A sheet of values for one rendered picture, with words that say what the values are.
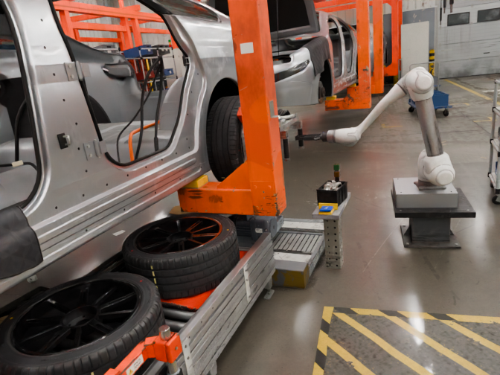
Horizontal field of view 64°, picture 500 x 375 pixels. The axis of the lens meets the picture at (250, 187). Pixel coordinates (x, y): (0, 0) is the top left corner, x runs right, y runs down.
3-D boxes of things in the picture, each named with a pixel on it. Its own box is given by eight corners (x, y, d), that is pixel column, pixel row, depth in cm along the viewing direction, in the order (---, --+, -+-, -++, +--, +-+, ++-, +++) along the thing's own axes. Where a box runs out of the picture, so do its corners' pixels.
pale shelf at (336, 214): (327, 195, 288) (327, 191, 287) (350, 196, 281) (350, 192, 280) (312, 218, 251) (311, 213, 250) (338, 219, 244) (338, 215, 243)
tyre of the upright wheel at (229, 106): (250, 128, 338) (216, 77, 283) (276, 126, 329) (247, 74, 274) (235, 199, 314) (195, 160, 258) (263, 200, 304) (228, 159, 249)
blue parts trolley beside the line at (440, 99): (407, 111, 836) (407, 63, 807) (438, 109, 821) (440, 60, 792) (416, 120, 743) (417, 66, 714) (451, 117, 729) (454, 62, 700)
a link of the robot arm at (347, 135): (334, 142, 277) (338, 145, 289) (357, 141, 271) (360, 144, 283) (334, 127, 277) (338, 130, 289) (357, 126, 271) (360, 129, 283)
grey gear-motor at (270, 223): (228, 248, 302) (222, 204, 292) (281, 252, 285) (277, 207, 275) (218, 259, 287) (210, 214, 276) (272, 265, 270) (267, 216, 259)
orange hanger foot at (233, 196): (193, 202, 275) (184, 154, 265) (263, 205, 254) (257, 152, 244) (180, 212, 261) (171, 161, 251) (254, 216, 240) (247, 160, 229)
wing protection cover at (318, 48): (312, 74, 592) (309, 37, 576) (332, 71, 579) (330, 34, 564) (299, 78, 531) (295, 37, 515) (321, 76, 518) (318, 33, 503)
